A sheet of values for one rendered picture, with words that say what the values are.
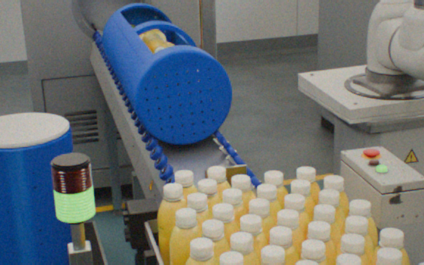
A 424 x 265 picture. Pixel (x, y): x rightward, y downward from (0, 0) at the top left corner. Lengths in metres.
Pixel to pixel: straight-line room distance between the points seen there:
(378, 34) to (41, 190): 1.07
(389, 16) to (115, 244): 1.95
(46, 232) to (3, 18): 4.87
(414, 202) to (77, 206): 0.69
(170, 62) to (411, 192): 0.82
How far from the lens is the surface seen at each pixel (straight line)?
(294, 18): 7.39
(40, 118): 2.16
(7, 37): 6.85
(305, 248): 1.22
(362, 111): 2.13
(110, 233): 3.71
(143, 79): 2.02
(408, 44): 2.07
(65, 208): 1.19
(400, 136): 2.24
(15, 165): 1.99
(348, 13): 4.58
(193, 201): 1.39
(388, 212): 1.50
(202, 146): 2.15
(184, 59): 2.03
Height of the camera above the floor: 1.68
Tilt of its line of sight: 20 degrees down
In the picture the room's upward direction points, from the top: 2 degrees counter-clockwise
